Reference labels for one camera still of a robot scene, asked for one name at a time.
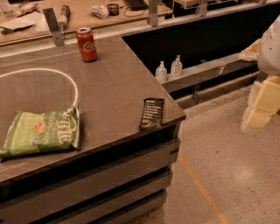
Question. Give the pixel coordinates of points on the red coca-cola can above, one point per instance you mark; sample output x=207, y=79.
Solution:
x=86, y=44

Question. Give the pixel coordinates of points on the clear sanitizer bottle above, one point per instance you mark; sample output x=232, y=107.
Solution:
x=161, y=73
x=176, y=67

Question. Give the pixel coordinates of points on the white snack packet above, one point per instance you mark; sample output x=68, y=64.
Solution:
x=100, y=11

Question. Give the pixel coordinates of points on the green jalapeno chip bag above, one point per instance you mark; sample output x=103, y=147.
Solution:
x=32, y=133

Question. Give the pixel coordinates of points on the black mesh cup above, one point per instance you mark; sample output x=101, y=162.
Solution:
x=113, y=9

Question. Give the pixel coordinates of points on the grey metal bracket left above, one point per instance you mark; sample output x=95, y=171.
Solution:
x=53, y=26

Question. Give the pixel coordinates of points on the grey metal bracket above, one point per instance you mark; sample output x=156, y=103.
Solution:
x=202, y=8
x=53, y=26
x=153, y=13

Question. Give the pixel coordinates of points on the grey metal bracket middle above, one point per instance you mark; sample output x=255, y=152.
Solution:
x=153, y=13

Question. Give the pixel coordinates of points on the black keyboard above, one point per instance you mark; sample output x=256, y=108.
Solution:
x=136, y=5

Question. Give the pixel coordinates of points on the clear sanitizer bottle left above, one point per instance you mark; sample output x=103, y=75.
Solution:
x=161, y=73

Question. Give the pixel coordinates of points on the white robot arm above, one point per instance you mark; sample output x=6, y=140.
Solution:
x=266, y=51

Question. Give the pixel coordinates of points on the dark slatted counter cabinet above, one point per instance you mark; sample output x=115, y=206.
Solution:
x=111, y=183

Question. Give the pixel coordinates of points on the white paper sheets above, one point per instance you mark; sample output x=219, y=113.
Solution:
x=34, y=19

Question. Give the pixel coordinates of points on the grey metal bracket right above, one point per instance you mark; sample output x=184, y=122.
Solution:
x=202, y=8

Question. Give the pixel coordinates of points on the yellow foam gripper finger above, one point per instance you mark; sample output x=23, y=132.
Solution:
x=263, y=103

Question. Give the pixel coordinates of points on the grey handheld tool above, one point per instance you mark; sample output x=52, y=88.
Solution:
x=64, y=16

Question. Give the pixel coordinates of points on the black rxbar chocolate bar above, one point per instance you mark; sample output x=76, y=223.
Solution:
x=152, y=113

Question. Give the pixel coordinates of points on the clear sanitizer bottle right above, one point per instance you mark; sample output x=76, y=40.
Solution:
x=176, y=67

